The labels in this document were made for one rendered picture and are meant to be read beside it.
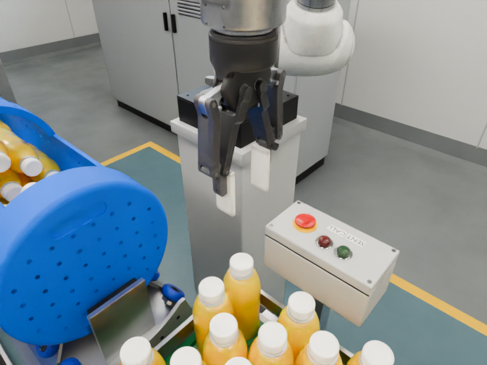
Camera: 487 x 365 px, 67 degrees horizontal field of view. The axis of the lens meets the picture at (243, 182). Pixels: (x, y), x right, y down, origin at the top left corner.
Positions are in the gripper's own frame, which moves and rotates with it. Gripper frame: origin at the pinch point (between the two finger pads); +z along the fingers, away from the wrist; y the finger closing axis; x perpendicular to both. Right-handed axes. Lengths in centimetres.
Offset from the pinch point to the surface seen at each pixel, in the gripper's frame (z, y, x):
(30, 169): 14, 12, -50
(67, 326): 22.2, 23.9, -15.6
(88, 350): 31.0, 22.6, -15.7
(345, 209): 124, -151, -46
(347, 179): 124, -183, -62
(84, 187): 0.5, 14.9, -16.2
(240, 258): 15.7, -0.1, -0.6
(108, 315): 20.4, 19.0, -11.1
